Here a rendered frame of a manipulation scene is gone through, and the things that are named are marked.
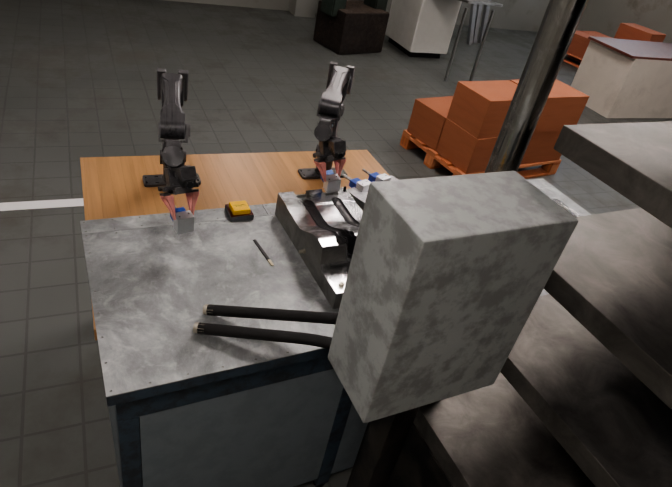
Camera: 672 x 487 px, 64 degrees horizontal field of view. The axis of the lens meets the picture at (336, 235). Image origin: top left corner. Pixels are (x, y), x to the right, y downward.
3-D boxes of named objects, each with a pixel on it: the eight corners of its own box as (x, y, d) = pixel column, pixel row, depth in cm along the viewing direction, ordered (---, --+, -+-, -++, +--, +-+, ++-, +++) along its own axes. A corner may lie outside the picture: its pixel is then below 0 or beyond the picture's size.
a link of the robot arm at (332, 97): (343, 106, 178) (356, 59, 199) (316, 100, 179) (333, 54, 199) (337, 135, 188) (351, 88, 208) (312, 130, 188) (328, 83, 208)
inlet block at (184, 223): (162, 210, 165) (162, 195, 162) (178, 207, 168) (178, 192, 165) (177, 235, 157) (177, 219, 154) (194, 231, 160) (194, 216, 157)
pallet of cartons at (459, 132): (393, 139, 462) (414, 57, 422) (499, 134, 514) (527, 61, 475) (450, 191, 403) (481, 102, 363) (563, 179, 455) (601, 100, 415)
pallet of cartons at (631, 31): (652, 86, 770) (677, 38, 732) (607, 85, 733) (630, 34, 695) (591, 57, 856) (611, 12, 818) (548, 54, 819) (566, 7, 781)
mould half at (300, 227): (274, 214, 192) (279, 181, 185) (340, 207, 204) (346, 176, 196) (332, 309, 157) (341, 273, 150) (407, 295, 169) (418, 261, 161)
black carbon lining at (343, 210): (299, 205, 187) (303, 181, 182) (340, 201, 194) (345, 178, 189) (341, 268, 163) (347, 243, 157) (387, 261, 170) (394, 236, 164)
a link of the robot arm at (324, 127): (335, 144, 177) (342, 107, 173) (309, 138, 177) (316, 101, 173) (338, 138, 188) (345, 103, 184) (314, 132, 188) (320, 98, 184)
